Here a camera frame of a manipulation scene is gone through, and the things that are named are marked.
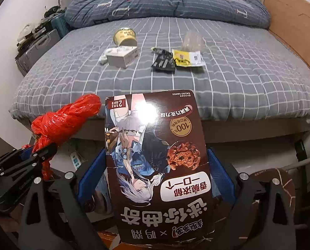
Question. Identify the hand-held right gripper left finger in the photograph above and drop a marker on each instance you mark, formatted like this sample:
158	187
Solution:
92	172

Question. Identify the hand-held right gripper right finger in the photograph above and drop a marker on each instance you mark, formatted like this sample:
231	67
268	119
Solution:
222	177

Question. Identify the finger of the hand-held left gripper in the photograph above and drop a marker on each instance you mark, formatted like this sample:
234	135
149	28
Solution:
11	156
40	154

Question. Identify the red plastic bag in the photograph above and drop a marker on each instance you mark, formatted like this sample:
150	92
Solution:
63	119

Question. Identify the brown cookie box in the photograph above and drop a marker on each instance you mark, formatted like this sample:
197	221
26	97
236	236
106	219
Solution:
149	161

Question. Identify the white earphone box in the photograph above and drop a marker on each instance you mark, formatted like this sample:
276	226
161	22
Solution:
118	57

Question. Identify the yellow snack packet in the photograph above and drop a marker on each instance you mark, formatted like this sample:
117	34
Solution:
186	57

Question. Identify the black wet wipe packet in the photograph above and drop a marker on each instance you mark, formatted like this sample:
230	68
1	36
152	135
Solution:
164	62

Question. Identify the clear plastic cup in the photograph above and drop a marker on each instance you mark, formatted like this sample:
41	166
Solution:
192	40

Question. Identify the white power strip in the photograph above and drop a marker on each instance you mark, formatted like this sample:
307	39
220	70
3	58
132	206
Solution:
76	158

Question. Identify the grey suitcase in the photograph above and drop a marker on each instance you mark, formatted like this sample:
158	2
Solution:
37	49

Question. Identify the teal suitcase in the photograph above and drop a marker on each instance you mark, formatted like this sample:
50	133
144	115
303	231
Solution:
61	24

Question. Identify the yellow paper cup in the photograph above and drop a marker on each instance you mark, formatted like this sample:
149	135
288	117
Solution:
123	37

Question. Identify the dark clutter pile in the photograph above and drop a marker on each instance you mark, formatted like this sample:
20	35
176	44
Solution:
46	14

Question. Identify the wooden headboard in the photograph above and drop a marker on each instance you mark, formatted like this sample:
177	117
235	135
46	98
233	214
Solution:
295	18

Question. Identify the blue striped duvet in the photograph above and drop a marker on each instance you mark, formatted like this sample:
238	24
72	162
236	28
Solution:
170	7

